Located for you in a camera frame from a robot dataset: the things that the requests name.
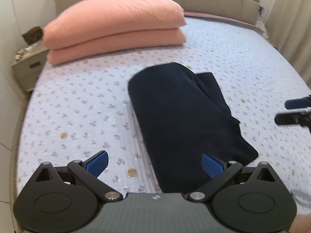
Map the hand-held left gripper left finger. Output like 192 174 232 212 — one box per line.
34 150 123 203

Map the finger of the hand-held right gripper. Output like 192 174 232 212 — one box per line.
274 110 311 127
285 95 311 110

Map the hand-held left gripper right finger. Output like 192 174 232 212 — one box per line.
186 153 279 203

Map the navy jacket with white stripes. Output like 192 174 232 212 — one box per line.
128 62 259 194

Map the floral bed sheet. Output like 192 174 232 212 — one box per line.
15 12 311 214

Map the cream curtain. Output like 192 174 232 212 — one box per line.
264 0 311 78

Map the beige nightstand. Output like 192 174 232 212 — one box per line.
11 40 50 93

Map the small basket on nightstand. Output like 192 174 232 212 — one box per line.
22 26 44 45

